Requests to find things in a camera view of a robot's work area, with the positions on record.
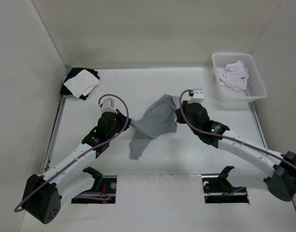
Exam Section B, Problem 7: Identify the grey tank top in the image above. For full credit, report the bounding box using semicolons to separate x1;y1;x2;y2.
129;94;179;160

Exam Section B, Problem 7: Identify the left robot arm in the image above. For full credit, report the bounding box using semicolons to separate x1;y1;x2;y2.
15;110;131;224

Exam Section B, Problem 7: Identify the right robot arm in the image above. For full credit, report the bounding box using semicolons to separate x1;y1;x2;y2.
175;101;296;202

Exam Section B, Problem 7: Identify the folded white tank top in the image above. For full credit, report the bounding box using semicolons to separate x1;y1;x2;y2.
63;70;100;99

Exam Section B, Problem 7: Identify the white pink tank top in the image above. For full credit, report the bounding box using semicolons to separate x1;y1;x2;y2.
218;60;249;91

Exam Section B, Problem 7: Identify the folded black tank top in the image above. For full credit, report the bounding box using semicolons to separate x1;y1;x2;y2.
60;68;100;101

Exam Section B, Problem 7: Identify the white plastic basket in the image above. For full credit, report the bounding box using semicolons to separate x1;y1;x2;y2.
211;53;267;103

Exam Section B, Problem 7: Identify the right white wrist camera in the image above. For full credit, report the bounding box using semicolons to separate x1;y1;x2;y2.
188;88;204;104

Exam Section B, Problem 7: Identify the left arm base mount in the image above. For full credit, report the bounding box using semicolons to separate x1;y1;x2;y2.
71;167;118;204

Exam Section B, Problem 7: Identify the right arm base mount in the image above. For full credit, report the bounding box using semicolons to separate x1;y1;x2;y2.
202;166;249;203

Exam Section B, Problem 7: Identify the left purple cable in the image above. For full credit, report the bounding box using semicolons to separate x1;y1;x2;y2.
14;94;132;213

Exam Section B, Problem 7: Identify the purple cable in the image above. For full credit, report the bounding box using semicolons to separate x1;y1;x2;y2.
178;89;296;198
14;94;132;213

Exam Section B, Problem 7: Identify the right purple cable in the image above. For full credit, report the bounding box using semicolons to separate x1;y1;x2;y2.
178;89;296;198

